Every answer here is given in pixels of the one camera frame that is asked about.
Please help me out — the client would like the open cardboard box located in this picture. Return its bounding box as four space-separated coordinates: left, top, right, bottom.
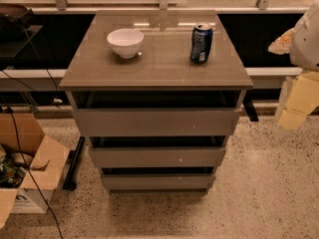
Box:
0 114 70 228

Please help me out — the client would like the white ceramic bowl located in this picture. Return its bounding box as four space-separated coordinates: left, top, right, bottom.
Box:
107 28 144 59

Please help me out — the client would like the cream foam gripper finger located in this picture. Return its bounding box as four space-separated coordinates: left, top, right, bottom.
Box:
276 71 319 131

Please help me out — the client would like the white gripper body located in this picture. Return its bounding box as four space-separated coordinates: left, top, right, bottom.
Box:
290 0 319 71

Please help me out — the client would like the grey top drawer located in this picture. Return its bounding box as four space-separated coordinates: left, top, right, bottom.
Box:
73 109 239 136

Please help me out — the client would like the black table leg foot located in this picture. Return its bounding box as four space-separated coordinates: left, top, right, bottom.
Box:
63 136 85 191

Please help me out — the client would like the grey drawer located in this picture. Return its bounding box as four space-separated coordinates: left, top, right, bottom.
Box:
90 147 226 168
101 174 214 191
73 109 239 136

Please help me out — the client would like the black device on shelf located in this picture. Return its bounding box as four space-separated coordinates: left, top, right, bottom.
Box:
0 3 43 59

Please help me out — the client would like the grey middle drawer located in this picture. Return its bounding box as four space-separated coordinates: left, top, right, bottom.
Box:
90 147 226 168

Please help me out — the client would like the grey bottom drawer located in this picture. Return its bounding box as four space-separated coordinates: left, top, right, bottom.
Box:
101 174 214 191

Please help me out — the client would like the blue soda can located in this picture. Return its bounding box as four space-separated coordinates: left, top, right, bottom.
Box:
190 23 213 64

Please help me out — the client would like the grey drawer cabinet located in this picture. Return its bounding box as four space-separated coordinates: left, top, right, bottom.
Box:
60 10 252 193

